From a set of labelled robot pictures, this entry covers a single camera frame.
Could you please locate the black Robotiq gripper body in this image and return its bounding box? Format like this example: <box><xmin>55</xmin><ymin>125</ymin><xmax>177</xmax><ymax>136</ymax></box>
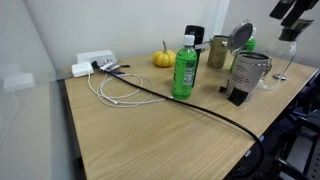
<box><xmin>269</xmin><ymin>0</ymin><xmax>319</xmax><ymax>28</ymax></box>

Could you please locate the small silver round lid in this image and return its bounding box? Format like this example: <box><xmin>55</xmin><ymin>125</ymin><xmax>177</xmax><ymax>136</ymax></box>
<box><xmin>272</xmin><ymin>74</ymin><xmax>287</xmax><ymax>80</ymax></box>

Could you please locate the green tea bottle white cap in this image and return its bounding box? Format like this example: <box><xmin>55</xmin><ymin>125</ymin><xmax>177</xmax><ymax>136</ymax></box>
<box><xmin>172</xmin><ymin>35</ymin><xmax>197</xmax><ymax>100</ymax></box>

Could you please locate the glass coffee carafe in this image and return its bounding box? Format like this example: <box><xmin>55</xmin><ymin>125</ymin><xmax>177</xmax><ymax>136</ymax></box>
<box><xmin>257</xmin><ymin>39</ymin><xmax>296</xmax><ymax>91</ymax></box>

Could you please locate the silver clip-top canister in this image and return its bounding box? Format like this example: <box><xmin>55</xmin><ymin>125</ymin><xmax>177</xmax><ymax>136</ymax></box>
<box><xmin>226</xmin><ymin>21</ymin><xmax>269</xmax><ymax>101</ymax></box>

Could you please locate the gold cylindrical tin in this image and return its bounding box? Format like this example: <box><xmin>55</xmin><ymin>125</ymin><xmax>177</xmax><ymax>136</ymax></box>
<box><xmin>207</xmin><ymin>35</ymin><xmax>228</xmax><ymax>69</ymax></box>

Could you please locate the black rectangular device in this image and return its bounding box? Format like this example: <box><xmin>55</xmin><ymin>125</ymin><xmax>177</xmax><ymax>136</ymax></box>
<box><xmin>184</xmin><ymin>24</ymin><xmax>205</xmax><ymax>88</ymax></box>

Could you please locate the black tape patch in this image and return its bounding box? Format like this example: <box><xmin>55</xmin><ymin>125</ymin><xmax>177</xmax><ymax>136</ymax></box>
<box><xmin>228</xmin><ymin>88</ymin><xmax>248</xmax><ymax>106</ymax></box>

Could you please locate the small yellow pumpkin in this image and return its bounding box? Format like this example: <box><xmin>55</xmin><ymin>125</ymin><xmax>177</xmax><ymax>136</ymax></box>
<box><xmin>153</xmin><ymin>41</ymin><xmax>176</xmax><ymax>68</ymax></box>

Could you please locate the white power strip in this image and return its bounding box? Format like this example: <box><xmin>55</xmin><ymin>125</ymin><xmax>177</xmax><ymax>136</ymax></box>
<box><xmin>76</xmin><ymin>50</ymin><xmax>117</xmax><ymax>66</ymax></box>

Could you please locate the white power adapter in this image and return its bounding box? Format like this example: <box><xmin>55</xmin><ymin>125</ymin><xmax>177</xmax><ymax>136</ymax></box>
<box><xmin>71</xmin><ymin>62</ymin><xmax>94</xmax><ymax>78</ymax></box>

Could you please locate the thick black cable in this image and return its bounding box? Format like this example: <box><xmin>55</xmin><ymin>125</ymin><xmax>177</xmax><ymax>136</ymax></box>
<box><xmin>91</xmin><ymin>60</ymin><xmax>266</xmax><ymax>180</ymax></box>

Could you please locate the white coiled cable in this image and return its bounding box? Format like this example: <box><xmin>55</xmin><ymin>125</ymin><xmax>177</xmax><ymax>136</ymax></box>
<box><xmin>87</xmin><ymin>72</ymin><xmax>174</xmax><ymax>109</ymax></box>

